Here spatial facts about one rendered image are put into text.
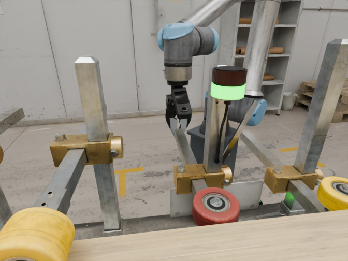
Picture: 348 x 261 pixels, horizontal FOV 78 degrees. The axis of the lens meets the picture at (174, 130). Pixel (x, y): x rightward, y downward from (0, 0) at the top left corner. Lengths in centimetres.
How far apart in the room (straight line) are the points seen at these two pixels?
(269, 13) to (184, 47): 60
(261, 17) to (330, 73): 68
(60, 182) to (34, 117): 313
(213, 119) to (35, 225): 34
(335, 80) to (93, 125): 50
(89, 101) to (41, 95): 294
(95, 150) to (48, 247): 22
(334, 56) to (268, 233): 37
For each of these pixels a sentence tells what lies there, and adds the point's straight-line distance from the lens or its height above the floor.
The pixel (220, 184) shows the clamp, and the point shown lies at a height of 84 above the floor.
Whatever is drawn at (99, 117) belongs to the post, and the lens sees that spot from 44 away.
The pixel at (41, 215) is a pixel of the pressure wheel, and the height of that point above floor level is 98.
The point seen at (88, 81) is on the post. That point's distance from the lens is 42.
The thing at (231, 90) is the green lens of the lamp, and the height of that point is 108.
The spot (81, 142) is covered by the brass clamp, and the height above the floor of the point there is 97.
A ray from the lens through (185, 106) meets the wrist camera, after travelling 66.
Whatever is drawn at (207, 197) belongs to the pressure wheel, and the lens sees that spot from 40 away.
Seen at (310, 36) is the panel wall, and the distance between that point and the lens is 427.
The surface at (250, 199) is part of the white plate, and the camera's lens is 68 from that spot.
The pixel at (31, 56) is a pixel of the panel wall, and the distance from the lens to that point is 328.
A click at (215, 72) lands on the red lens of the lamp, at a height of 111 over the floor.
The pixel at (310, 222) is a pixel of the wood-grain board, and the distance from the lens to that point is 42.
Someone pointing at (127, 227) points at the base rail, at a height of 70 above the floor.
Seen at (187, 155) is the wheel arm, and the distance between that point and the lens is 60.
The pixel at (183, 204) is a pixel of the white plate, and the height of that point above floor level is 74.
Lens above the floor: 117
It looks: 25 degrees down
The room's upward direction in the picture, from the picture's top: straight up
